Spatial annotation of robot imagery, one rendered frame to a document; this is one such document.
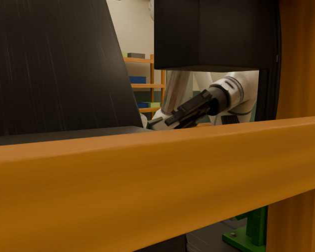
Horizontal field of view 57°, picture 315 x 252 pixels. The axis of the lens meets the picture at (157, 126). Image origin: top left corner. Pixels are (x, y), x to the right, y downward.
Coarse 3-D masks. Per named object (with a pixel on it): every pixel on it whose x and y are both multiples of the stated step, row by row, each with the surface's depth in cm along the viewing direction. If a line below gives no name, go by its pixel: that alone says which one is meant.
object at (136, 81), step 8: (128, 56) 674; (136, 56) 678; (144, 56) 692; (152, 56) 755; (152, 64) 757; (152, 72) 760; (136, 80) 683; (144, 80) 698; (152, 80) 762; (152, 88) 765; (152, 96) 768; (144, 104) 703; (152, 104) 721; (152, 112) 773
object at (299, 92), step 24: (288, 0) 50; (312, 0) 46; (288, 24) 50; (312, 24) 47; (288, 48) 50; (312, 48) 47; (288, 72) 51; (312, 72) 47; (288, 96) 51; (312, 96) 48; (312, 192) 49; (288, 216) 53; (312, 216) 49; (288, 240) 53; (312, 240) 50
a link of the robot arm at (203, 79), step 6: (198, 72) 105; (204, 72) 105; (198, 78) 105; (204, 78) 104; (210, 78) 105; (198, 84) 106; (204, 84) 104; (222, 114) 92; (228, 114) 90; (234, 114) 89; (246, 114) 90; (210, 120) 100; (216, 120) 96; (240, 120) 91; (246, 120) 92
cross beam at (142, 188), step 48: (48, 144) 22; (96, 144) 22; (144, 144) 23; (192, 144) 26; (240, 144) 29; (288, 144) 34; (0, 192) 18; (48, 192) 19; (96, 192) 21; (144, 192) 24; (192, 192) 26; (240, 192) 30; (288, 192) 35; (0, 240) 18; (48, 240) 20; (96, 240) 22; (144, 240) 24
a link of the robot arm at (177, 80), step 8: (176, 72) 139; (184, 72) 139; (168, 80) 144; (176, 80) 141; (184, 80) 141; (168, 88) 144; (176, 88) 142; (184, 88) 144; (168, 96) 146; (176, 96) 144; (168, 104) 147; (176, 104) 147; (160, 112) 151; (168, 112) 149
